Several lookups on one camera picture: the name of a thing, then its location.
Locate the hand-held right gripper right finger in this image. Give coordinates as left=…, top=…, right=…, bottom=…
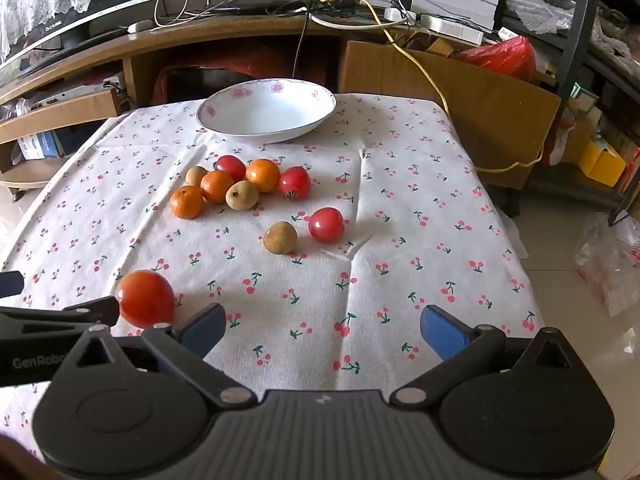
left=390, top=304, right=596, bottom=408

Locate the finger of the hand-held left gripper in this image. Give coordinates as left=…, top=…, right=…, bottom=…
left=0, top=271, right=25, bottom=297
left=0, top=296, right=121, bottom=341

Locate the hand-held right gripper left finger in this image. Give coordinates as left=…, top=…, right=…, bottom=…
left=52, top=302, right=258, bottom=408

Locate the large red tomato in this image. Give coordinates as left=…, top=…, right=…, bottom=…
left=116, top=270, right=177, bottom=329

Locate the small orange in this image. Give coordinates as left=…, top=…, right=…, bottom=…
left=200, top=170, right=235, bottom=204
left=169, top=185, right=205, bottom=220
left=245, top=158, right=282, bottom=194

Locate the small red tomato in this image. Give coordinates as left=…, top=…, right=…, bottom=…
left=214, top=155, right=247, bottom=177
left=278, top=166, right=312, bottom=201
left=307, top=207, right=346, bottom=244

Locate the white floral plate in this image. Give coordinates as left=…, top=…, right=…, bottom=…
left=196, top=78, right=338, bottom=145

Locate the cherry print tablecloth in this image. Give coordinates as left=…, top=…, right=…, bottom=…
left=0, top=92, right=546, bottom=461

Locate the blue box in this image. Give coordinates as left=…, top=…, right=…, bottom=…
left=19, top=131, right=66, bottom=161

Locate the wooden keyboard tray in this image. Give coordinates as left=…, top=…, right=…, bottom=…
left=0, top=91, right=121, bottom=147

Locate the clear plastic bag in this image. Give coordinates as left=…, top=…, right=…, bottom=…
left=575, top=214, right=640, bottom=317

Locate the silver set-top box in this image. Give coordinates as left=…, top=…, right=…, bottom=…
left=30, top=77, right=123, bottom=113

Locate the brown cardboard box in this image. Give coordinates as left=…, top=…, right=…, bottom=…
left=340, top=40, right=562, bottom=206

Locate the small yellow box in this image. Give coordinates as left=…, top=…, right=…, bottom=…
left=580, top=139, right=627, bottom=187

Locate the dark red cloth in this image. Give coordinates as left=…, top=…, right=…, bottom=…
left=150, top=52, right=341, bottom=106

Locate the red plastic bag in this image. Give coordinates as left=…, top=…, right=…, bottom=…
left=455, top=37, right=538, bottom=81

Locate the curved wooden desk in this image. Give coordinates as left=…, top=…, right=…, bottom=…
left=0, top=2, right=496, bottom=196

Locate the white router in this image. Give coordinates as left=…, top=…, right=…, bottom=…
left=419, top=14, right=485, bottom=45

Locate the white power strip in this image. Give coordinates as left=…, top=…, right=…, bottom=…
left=384, top=6, right=417, bottom=25

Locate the dark metal shelf rack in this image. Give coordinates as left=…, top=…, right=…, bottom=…
left=492, top=0, right=640, bottom=223

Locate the yellow cable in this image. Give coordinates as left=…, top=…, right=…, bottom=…
left=270, top=0, right=546, bottom=174

